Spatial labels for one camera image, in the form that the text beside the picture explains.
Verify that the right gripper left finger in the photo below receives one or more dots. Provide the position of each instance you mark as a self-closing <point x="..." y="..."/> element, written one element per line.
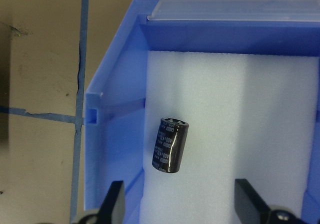
<point x="112" y="208"/>

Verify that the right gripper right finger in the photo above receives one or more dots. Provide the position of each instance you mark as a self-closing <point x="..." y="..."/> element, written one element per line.
<point x="249" y="206"/>

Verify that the dark brown capacitor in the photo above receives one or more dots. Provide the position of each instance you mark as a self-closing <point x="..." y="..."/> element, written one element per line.
<point x="169" y="145"/>

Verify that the white foam insert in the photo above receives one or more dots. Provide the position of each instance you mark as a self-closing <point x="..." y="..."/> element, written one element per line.
<point x="249" y="116"/>

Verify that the blue plastic bin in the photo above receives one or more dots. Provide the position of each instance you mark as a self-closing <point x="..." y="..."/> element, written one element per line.
<point x="115" y="99"/>

